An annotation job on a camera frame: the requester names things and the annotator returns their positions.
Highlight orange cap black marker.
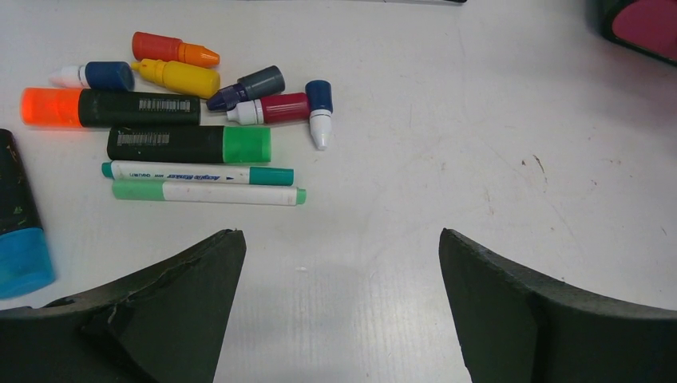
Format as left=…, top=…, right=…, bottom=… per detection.
left=20, top=88, right=201, bottom=128

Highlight yellow highlighter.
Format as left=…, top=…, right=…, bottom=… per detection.
left=130, top=59, right=220, bottom=99

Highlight black blue marker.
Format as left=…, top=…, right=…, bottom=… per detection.
left=1, top=128, right=56, bottom=299

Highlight blue cap white marker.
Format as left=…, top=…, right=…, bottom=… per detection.
left=305, top=80, right=334, bottom=151

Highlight orange red highlighter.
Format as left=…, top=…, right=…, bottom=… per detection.
left=132, top=31, right=220, bottom=69

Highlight green cap black marker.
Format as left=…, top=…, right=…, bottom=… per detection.
left=106, top=125, right=272, bottom=164

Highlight black pink drawer unit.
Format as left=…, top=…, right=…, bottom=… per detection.
left=595, top=0, right=676, bottom=66

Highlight teal cap white marker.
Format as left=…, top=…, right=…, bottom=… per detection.
left=101, top=160, right=295, bottom=186

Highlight green white marker horizontal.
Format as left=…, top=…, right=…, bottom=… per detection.
left=112, top=180, right=307, bottom=206

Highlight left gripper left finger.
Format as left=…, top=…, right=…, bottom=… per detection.
left=1, top=230, right=247, bottom=382

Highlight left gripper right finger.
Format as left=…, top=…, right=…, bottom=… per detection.
left=438, top=229, right=676, bottom=382

